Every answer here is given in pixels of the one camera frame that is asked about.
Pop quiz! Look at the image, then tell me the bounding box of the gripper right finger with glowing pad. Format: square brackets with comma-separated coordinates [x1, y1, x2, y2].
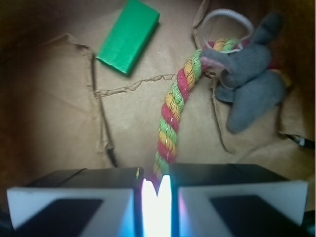
[169, 163, 308, 237]

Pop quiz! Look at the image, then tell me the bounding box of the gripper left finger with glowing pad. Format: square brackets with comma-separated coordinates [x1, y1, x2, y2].
[6, 167, 144, 237]

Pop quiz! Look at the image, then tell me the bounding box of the multicolored twisted rope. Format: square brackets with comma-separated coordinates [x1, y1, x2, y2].
[153, 37, 293, 181]

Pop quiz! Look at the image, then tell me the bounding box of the brown paper bag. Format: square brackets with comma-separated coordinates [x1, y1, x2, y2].
[0, 0, 316, 188]

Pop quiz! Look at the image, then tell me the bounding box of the grey plush toy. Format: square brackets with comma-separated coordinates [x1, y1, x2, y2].
[199, 13, 287, 133]

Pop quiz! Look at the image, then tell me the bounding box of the green rectangular block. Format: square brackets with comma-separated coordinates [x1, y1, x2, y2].
[96, 0, 160, 76]

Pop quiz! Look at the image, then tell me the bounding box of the white elastic loop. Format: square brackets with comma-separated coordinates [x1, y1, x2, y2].
[201, 8, 254, 54]

